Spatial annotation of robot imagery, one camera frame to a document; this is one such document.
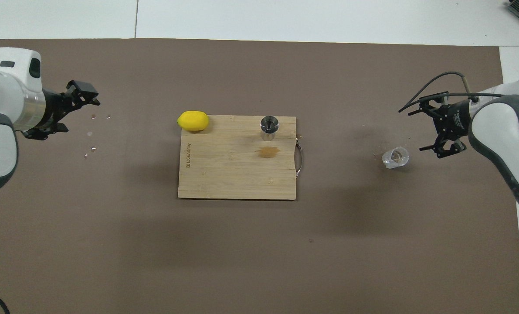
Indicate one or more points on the steel jigger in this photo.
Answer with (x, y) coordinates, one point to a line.
(269, 131)

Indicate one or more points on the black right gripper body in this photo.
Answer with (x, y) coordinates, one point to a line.
(453, 120)

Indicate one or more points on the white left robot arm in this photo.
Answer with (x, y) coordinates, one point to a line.
(2, 96)

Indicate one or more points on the brown table mat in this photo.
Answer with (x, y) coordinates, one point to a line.
(242, 261)

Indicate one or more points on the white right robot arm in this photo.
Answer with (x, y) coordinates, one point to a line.
(503, 126)

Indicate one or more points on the clear plastic cup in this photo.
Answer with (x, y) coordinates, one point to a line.
(396, 158)

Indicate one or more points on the bamboo cutting board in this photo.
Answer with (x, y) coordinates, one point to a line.
(233, 174)

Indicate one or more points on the yellow lemon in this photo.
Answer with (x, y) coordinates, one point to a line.
(193, 121)

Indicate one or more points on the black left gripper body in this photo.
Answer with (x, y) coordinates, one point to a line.
(54, 109)

